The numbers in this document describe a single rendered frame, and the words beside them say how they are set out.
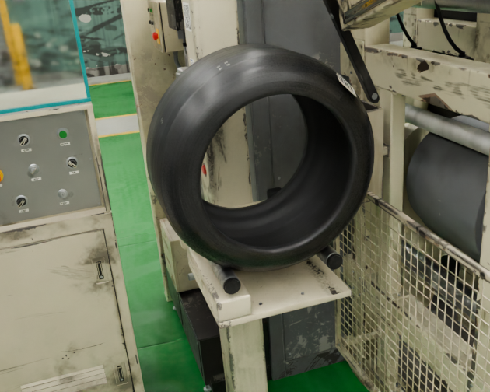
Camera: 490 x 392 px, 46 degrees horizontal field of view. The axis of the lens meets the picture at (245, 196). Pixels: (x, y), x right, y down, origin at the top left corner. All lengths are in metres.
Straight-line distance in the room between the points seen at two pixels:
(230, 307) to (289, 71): 0.60
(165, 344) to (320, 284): 1.35
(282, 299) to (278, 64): 0.62
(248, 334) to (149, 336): 0.98
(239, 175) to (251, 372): 0.73
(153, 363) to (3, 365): 0.75
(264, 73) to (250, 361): 1.11
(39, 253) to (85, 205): 0.22
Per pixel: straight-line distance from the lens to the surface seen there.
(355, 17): 1.60
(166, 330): 2.92
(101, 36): 10.24
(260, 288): 1.61
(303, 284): 1.62
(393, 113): 1.84
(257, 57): 1.32
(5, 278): 2.07
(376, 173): 1.85
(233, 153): 1.71
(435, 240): 1.44
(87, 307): 2.14
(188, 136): 1.27
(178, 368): 2.68
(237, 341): 2.01
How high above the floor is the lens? 1.65
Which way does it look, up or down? 22 degrees down
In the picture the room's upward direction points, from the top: 5 degrees counter-clockwise
